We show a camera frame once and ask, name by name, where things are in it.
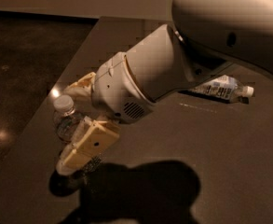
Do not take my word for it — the clear water bottle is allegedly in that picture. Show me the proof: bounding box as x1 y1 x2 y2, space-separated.
53 95 84 143

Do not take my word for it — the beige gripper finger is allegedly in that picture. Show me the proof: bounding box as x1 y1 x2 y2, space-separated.
56 116 120 175
62 72 96 103

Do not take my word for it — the lying labelled plastic bottle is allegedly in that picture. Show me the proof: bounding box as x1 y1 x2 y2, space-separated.
188 75 254 103

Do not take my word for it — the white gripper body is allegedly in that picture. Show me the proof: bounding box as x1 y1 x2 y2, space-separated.
91 52 154 124

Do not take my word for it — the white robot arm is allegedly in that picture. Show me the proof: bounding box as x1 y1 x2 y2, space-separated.
56 0 273 175

